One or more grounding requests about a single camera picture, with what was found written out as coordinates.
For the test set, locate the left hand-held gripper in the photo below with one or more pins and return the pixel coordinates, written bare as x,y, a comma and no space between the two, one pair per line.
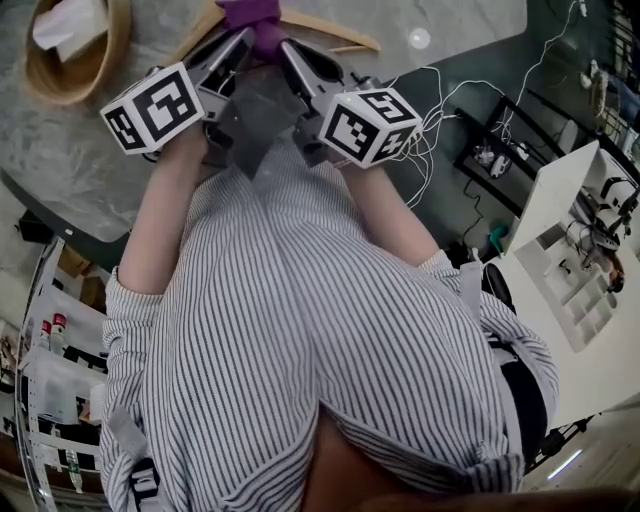
150,110

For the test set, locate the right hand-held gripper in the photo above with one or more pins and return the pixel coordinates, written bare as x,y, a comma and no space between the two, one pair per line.
370,130

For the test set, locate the purple cloth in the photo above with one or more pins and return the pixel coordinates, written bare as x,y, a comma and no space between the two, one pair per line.
260,35

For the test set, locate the person's right forearm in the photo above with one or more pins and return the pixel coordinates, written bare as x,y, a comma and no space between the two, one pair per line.
390,215

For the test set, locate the person's left forearm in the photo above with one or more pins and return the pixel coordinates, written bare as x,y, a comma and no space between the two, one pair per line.
160,215

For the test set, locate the woven beige basket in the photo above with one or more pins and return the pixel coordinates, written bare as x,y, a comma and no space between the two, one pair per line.
120,40

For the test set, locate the white tissue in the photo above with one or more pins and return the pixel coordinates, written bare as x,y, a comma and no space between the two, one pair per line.
70,27

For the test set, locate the grey marble table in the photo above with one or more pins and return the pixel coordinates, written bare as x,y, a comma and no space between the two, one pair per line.
60,150

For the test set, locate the white power strip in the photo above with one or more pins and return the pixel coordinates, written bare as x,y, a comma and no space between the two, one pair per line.
499,166

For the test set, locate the striped shirt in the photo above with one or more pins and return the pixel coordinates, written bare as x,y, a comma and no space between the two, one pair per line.
300,300

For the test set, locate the teal plastic item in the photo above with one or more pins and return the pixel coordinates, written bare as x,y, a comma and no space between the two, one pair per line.
497,237

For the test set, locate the cardboard box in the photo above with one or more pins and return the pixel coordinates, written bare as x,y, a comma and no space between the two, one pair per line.
92,295
75,262

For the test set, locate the black box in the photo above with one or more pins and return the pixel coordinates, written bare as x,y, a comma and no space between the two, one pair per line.
35,227

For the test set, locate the white metal shelving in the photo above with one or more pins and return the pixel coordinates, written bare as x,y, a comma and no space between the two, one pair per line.
75,320

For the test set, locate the white red-label bottle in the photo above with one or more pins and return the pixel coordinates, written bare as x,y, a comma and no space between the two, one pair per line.
60,332
46,336

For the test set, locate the black and white headset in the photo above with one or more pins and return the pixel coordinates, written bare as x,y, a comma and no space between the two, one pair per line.
620,205

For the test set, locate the white desk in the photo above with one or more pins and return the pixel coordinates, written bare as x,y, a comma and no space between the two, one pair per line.
575,390

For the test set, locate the clear plastic bottle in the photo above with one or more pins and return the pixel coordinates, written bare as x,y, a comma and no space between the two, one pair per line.
74,470

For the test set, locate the black metal frame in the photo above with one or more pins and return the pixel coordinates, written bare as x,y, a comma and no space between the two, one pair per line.
487,187

